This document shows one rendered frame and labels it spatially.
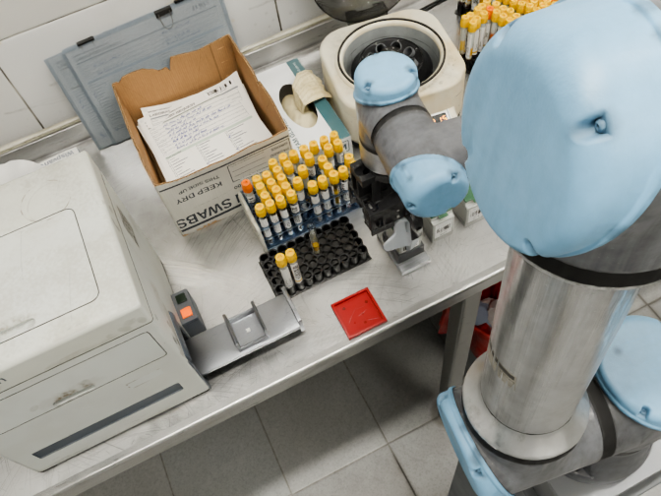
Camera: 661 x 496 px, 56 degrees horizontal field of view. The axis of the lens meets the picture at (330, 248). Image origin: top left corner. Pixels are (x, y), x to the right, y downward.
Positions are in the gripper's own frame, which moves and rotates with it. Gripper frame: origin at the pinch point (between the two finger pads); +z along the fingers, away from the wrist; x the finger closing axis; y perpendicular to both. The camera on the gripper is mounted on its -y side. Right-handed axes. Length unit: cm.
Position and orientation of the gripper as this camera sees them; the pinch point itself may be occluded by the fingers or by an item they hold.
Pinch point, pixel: (403, 230)
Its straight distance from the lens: 100.7
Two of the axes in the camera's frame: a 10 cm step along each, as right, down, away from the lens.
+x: 4.4, 7.4, -5.1
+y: -8.9, 4.3, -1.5
